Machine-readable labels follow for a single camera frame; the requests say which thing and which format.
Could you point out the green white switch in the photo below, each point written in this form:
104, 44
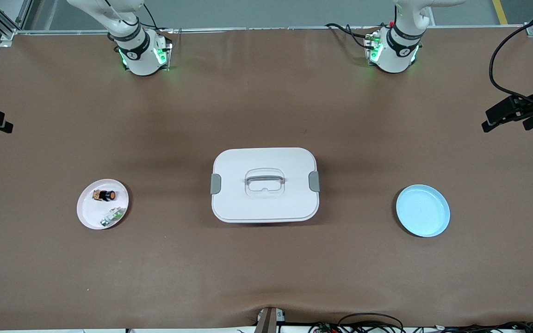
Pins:
113, 216

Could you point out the metal table edge rail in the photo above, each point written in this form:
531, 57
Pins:
248, 29

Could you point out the white lidded storage box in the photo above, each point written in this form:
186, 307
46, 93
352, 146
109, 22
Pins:
266, 203

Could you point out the brown table mat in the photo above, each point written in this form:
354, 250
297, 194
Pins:
266, 268

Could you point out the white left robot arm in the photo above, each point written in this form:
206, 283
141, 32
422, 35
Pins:
396, 55

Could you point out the orange black push-button switch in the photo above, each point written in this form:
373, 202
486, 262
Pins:
104, 195

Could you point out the pink round plate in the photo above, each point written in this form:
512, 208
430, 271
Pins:
90, 212

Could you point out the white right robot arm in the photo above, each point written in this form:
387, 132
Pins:
139, 55

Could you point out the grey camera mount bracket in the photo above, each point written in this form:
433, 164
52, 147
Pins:
266, 321

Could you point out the light blue round plate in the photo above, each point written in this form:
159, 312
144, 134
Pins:
423, 212

